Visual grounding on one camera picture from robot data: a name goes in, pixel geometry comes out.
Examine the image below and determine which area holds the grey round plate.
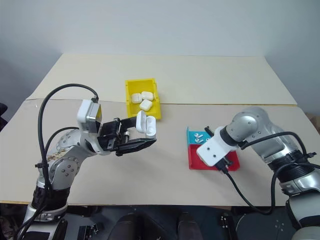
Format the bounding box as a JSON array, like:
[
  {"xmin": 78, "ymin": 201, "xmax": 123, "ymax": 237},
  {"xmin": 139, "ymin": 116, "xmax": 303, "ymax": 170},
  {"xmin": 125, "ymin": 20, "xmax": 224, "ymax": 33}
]
[{"xmin": 235, "ymin": 206, "xmax": 302, "ymax": 240}]

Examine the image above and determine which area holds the teal plastic tray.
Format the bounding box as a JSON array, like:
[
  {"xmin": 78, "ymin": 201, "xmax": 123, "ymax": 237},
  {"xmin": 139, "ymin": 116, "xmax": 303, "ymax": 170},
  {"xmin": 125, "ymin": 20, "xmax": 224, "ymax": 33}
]
[{"xmin": 185, "ymin": 126, "xmax": 214, "ymax": 146}]

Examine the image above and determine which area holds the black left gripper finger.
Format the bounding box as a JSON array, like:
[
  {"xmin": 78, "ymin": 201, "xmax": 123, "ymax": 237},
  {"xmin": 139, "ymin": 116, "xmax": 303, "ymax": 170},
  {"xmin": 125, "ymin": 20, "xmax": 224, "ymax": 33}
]
[
  {"xmin": 120, "ymin": 117, "xmax": 139, "ymax": 129},
  {"xmin": 115, "ymin": 137, "xmax": 158, "ymax": 157}
]

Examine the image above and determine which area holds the dark rounded shape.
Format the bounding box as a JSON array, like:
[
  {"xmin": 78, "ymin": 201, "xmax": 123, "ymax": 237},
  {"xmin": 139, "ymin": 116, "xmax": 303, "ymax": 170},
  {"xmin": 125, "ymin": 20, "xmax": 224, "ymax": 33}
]
[
  {"xmin": 176, "ymin": 211, "xmax": 201, "ymax": 240},
  {"xmin": 106, "ymin": 213, "xmax": 151, "ymax": 240}
]

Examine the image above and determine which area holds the closed white earbud case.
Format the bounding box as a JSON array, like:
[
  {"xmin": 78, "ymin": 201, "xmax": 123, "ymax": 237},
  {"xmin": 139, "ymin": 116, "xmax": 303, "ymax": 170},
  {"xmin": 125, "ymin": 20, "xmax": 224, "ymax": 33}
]
[
  {"xmin": 140, "ymin": 91, "xmax": 155, "ymax": 102},
  {"xmin": 130, "ymin": 92, "xmax": 143, "ymax": 105},
  {"xmin": 138, "ymin": 99, "xmax": 154, "ymax": 112}
]

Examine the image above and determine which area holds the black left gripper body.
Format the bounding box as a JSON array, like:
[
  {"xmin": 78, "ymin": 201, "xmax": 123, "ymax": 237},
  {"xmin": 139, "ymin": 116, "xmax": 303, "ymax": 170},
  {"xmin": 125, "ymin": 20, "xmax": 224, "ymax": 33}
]
[{"xmin": 96, "ymin": 117, "xmax": 131, "ymax": 154}]

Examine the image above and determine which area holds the white earbud case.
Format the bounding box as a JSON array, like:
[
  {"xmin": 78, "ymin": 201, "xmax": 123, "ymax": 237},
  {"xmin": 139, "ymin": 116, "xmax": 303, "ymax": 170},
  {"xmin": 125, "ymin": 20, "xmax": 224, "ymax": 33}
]
[
  {"xmin": 140, "ymin": 91, "xmax": 155, "ymax": 102},
  {"xmin": 130, "ymin": 92, "xmax": 143, "ymax": 105},
  {"xmin": 135, "ymin": 110, "xmax": 158, "ymax": 137},
  {"xmin": 138, "ymin": 99, "xmax": 154, "ymax": 112}
]

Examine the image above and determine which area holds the red plastic tray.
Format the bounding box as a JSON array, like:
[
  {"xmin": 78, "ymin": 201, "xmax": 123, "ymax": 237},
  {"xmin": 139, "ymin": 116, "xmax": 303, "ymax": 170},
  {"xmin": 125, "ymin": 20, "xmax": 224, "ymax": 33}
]
[{"xmin": 187, "ymin": 143, "xmax": 241, "ymax": 172}]

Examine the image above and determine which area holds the dark object at table side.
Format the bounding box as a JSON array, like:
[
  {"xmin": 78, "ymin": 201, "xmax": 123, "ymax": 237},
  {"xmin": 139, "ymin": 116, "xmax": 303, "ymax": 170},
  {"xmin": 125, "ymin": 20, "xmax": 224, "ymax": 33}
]
[{"xmin": 0, "ymin": 101, "xmax": 9, "ymax": 134}]

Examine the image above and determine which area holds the yellow plastic bin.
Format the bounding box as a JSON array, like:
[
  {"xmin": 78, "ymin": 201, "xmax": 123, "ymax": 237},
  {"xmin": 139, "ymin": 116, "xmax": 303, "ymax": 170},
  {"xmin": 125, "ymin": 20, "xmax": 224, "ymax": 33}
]
[{"xmin": 124, "ymin": 78, "xmax": 164, "ymax": 122}]

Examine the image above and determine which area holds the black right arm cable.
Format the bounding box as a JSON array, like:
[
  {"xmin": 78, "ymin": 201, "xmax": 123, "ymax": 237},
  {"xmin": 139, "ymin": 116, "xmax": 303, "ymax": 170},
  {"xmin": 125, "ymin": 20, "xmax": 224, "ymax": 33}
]
[{"xmin": 215, "ymin": 131, "xmax": 316, "ymax": 215}]

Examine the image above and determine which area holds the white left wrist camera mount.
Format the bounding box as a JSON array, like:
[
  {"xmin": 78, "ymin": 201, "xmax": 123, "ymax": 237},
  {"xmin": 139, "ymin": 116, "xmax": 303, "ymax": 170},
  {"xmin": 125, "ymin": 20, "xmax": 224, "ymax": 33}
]
[{"xmin": 76, "ymin": 99, "xmax": 103, "ymax": 138}]

